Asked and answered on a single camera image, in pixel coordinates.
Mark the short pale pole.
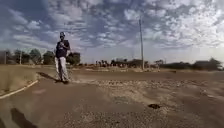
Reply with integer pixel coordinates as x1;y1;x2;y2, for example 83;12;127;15
19;50;23;66

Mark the distant line of trees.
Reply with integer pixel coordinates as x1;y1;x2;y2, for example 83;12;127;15
83;57;224;72

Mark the low dark building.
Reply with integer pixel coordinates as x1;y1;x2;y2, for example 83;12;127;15
159;59;223;71

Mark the person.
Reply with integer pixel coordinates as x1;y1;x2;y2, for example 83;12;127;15
54;31;72;85

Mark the pale kerb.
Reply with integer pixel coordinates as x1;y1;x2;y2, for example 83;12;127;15
0;79;40;100

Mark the tall utility pole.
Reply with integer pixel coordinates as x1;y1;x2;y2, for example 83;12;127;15
138;18;145;71

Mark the dark asphalt road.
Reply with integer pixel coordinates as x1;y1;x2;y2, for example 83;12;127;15
0;68;224;128

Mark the row of trees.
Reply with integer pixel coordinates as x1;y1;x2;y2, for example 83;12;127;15
0;48;82;66

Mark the dry grass verge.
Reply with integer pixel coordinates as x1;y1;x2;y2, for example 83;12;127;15
0;63;58;97

